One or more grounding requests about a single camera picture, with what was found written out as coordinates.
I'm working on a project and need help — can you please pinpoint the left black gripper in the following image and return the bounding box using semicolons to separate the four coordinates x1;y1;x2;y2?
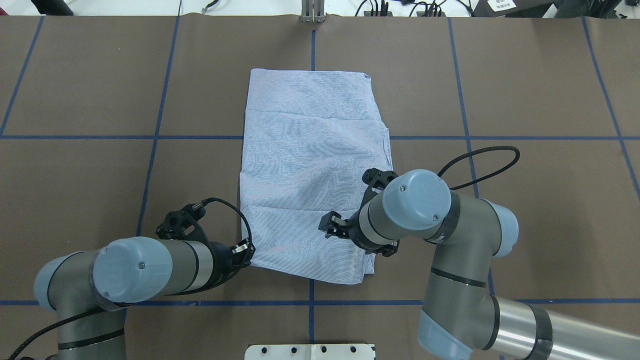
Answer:
210;239;256;286

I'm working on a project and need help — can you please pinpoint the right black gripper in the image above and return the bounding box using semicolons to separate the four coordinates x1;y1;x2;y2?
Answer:
318;211;400;257

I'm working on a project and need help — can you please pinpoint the light blue striped shirt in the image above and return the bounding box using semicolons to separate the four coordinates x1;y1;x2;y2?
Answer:
238;68;393;285

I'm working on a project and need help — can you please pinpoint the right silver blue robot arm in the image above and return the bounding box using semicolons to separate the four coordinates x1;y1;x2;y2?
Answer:
318;168;640;360

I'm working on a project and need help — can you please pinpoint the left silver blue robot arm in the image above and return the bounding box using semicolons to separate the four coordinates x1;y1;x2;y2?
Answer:
9;236;256;360

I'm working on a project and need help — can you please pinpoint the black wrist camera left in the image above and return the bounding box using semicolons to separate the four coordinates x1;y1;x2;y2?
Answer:
155;201;208;244

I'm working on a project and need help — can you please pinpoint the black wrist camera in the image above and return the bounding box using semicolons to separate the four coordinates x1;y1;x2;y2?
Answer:
361;168;399;192
155;201;208;244

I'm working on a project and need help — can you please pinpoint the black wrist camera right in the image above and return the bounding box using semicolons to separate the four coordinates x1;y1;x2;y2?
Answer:
361;168;399;192

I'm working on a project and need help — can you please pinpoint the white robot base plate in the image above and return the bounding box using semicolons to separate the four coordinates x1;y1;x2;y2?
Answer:
244;342;377;360

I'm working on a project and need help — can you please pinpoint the grey aluminium frame post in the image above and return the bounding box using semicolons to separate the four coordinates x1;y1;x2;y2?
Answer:
301;0;326;24

